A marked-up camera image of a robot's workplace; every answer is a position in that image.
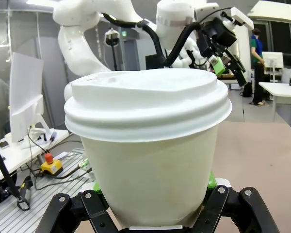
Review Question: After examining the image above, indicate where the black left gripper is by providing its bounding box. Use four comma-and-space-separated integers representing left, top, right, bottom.
196, 16, 247, 87

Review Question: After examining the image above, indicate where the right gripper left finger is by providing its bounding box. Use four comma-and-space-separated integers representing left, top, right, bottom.
35, 181, 123, 233

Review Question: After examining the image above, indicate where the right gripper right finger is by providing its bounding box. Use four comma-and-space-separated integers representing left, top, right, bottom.
200, 170, 281, 233

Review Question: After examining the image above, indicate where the white paper cup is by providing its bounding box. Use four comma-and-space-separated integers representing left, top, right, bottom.
80, 125, 219, 229

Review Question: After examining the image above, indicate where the white plastic cup lid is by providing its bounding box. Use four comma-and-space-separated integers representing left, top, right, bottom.
64, 68, 233, 143

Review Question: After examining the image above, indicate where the person in green shirt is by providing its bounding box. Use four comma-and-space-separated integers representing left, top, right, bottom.
250, 28, 270, 106

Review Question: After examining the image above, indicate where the small background monitor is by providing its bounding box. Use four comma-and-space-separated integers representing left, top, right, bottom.
261, 51, 285, 82

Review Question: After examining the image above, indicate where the white table with bottle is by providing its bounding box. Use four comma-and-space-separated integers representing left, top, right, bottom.
258, 81, 291, 122

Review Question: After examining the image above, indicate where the yellow emergency stop button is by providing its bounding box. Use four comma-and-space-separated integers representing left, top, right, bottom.
40, 152, 64, 174

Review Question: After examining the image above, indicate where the white desk with monitor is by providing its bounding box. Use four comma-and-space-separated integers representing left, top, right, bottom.
0, 128, 70, 176

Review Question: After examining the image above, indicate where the black slanted rod with clamp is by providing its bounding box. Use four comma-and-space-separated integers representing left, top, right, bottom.
0, 126, 34, 211

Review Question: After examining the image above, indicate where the black lamp on stand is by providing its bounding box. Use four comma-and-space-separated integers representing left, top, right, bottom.
104, 27, 120, 71

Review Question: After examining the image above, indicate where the white computer monitor back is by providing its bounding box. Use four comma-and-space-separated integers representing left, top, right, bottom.
9, 51, 49, 149

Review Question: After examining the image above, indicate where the grey aluminium base plate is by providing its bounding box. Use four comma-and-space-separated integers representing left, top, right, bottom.
0, 150, 98, 233

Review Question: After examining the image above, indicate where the black emergency stop cable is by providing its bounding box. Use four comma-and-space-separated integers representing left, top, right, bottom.
26, 126, 96, 181

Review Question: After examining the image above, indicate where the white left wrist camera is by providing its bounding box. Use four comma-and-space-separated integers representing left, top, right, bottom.
228, 6, 255, 31

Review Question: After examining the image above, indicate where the black left arm cable sleeve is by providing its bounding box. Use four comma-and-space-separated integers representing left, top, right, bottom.
102, 13, 202, 68

